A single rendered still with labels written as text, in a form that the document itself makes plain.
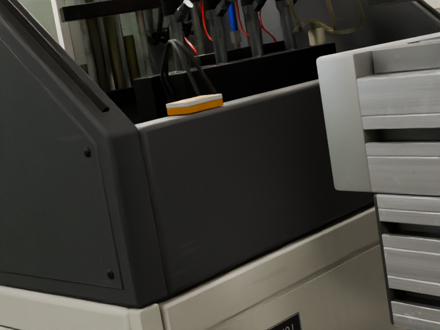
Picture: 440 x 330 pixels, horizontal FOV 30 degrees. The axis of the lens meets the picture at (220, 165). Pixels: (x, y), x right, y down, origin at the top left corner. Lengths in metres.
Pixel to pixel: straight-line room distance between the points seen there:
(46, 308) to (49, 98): 0.23
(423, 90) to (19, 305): 0.55
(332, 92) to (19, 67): 0.36
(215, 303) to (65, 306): 0.15
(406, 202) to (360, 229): 0.48
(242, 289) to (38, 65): 0.30
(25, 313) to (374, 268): 0.41
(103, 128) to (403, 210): 0.30
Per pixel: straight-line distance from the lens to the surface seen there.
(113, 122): 0.73
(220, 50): 1.18
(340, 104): 0.53
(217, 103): 0.81
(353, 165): 0.54
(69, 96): 0.75
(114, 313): 0.78
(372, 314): 1.03
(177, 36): 1.13
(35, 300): 0.88
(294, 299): 0.90
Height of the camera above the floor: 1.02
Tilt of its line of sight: 9 degrees down
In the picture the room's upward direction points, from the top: 9 degrees counter-clockwise
